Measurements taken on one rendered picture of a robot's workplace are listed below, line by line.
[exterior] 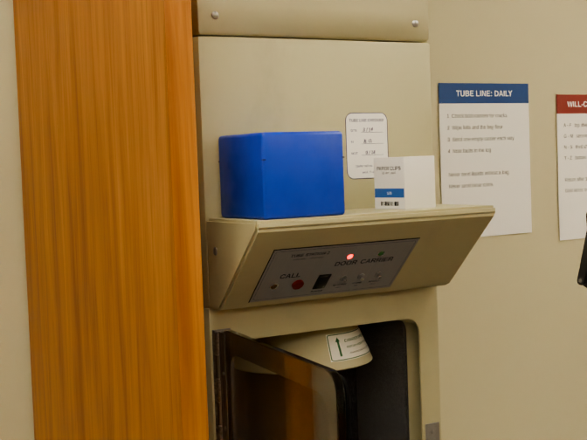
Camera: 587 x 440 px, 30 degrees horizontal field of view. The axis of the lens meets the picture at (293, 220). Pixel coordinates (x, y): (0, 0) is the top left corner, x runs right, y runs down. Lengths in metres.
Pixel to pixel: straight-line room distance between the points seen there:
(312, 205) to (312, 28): 0.24
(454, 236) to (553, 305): 0.87
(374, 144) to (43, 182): 0.44
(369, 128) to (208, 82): 0.22
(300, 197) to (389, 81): 0.26
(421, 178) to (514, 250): 0.81
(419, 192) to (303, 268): 0.17
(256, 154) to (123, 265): 0.20
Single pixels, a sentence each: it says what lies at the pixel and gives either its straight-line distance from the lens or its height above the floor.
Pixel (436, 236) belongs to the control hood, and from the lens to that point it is 1.27.
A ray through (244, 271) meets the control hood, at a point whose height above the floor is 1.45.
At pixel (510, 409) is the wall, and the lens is 2.09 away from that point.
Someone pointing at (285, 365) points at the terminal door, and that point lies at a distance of 1.03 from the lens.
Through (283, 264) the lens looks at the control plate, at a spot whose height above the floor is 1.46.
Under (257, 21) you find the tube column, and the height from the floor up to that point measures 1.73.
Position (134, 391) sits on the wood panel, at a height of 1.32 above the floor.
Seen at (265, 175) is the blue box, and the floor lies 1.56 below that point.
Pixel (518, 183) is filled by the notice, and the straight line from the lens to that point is 2.05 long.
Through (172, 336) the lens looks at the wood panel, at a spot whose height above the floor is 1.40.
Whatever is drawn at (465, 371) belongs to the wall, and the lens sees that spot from 2.00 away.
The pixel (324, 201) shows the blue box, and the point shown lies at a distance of 1.16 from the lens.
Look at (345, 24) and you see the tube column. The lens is 1.32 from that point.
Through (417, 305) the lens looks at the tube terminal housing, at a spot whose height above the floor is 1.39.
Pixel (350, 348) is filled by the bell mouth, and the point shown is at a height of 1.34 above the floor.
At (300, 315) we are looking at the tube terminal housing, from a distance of 1.28.
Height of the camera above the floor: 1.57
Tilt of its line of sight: 3 degrees down
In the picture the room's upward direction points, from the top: 2 degrees counter-clockwise
